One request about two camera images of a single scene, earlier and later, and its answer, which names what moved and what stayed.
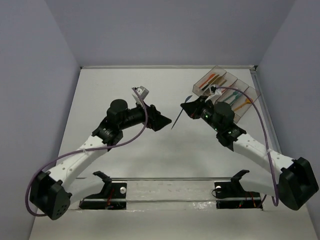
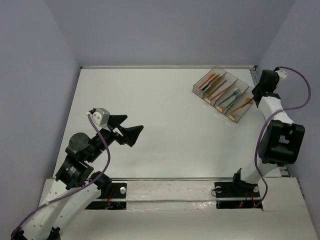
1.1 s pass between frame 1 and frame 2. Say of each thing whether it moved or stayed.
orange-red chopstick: moved
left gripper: moved
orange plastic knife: stayed
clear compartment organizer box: stayed
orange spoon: stayed
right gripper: moved
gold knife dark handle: stayed
